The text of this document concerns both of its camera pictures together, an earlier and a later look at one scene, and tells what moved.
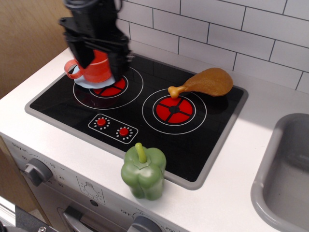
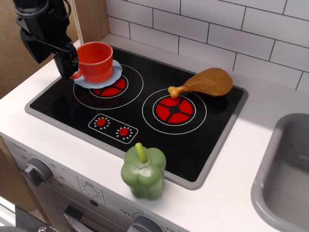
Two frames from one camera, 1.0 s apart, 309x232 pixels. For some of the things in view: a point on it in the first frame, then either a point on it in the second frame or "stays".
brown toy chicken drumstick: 212,81 stays
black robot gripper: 93,23 to 46,23
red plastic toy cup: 98,71 stays
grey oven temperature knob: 144,224 stays
